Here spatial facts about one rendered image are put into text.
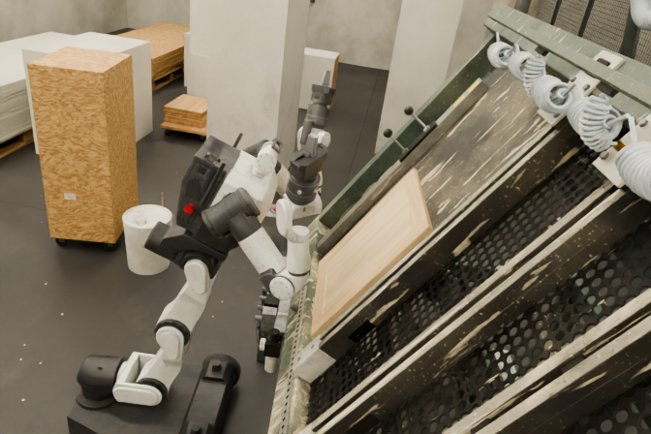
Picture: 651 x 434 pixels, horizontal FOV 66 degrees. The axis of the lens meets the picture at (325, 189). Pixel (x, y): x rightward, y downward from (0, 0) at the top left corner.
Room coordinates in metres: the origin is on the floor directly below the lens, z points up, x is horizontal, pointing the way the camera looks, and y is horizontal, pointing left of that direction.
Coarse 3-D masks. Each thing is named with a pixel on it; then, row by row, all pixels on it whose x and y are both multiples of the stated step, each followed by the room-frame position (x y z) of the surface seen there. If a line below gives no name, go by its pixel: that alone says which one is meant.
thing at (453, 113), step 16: (480, 80) 1.83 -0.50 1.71; (448, 112) 1.84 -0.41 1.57; (448, 128) 1.83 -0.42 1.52; (432, 144) 1.83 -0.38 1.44; (416, 160) 1.83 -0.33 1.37; (384, 176) 1.85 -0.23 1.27; (400, 176) 1.82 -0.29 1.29; (368, 192) 1.86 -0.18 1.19; (384, 192) 1.82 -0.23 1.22; (352, 208) 1.86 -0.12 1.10; (368, 208) 1.82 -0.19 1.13; (336, 224) 1.86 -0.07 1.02; (352, 224) 1.82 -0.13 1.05; (320, 240) 1.87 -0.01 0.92; (336, 240) 1.82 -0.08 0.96
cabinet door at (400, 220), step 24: (408, 192) 1.61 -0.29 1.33; (384, 216) 1.62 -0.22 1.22; (408, 216) 1.47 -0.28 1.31; (360, 240) 1.61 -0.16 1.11; (384, 240) 1.46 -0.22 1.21; (408, 240) 1.34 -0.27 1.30; (336, 264) 1.60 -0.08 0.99; (360, 264) 1.45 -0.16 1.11; (384, 264) 1.33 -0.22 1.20; (336, 288) 1.45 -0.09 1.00; (360, 288) 1.32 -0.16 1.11; (336, 312) 1.31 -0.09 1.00; (312, 336) 1.31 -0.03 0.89
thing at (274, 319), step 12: (264, 288) 1.74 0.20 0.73; (276, 300) 1.62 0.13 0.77; (288, 300) 1.66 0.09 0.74; (264, 312) 1.54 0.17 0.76; (276, 312) 1.55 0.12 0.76; (288, 312) 1.59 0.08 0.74; (264, 324) 1.53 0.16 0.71; (276, 324) 1.51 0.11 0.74; (276, 336) 1.40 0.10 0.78; (264, 348) 1.39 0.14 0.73; (276, 348) 1.39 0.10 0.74; (276, 360) 1.40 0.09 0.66
